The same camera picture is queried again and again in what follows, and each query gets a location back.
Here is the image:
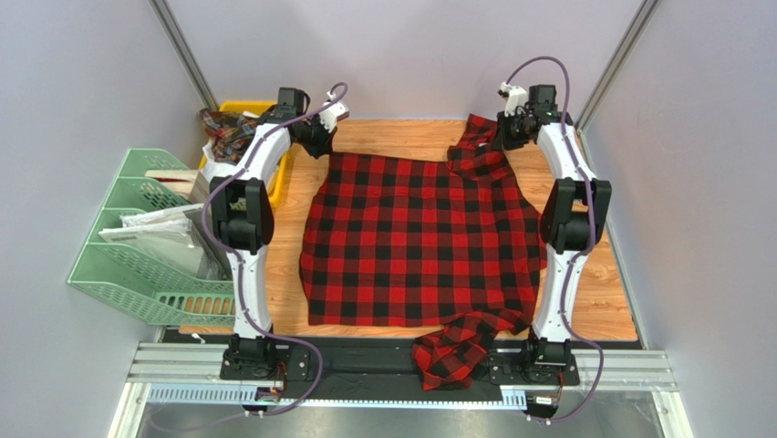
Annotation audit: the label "red black plaid shirt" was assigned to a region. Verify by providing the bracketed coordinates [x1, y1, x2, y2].
[299, 115, 546, 391]

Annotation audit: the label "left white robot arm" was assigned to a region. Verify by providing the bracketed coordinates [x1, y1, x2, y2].
[203, 82, 348, 381]

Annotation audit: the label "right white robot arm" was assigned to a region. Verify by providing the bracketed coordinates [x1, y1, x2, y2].
[495, 82, 612, 381]

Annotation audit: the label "yellow plastic bin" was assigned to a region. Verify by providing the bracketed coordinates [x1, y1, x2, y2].
[198, 100, 292, 209]

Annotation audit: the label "multicolour plaid shirt in bin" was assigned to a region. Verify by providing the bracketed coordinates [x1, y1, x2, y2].
[198, 109, 259, 164]

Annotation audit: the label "white cloth in bin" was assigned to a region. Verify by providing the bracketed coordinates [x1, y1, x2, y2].
[200, 140, 242, 192]

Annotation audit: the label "brown book in rack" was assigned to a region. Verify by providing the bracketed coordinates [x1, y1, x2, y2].
[145, 170, 210, 203]

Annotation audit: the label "papers in file rack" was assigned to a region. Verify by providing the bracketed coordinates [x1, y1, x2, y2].
[98, 203, 227, 280]

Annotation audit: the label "green plastic file rack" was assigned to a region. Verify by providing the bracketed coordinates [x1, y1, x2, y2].
[67, 149, 235, 327]

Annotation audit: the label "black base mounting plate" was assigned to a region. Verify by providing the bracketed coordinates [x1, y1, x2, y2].
[163, 328, 644, 402]

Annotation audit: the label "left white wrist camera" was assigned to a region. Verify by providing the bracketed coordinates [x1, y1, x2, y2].
[318, 90, 349, 133]

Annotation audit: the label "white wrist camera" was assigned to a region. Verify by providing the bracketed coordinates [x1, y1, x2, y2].
[318, 90, 349, 133]
[498, 82, 529, 117]

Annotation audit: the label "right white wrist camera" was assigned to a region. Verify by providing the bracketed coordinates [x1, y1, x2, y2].
[498, 82, 529, 117]

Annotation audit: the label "aluminium rail frame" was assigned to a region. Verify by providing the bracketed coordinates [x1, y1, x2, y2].
[127, 340, 693, 437]

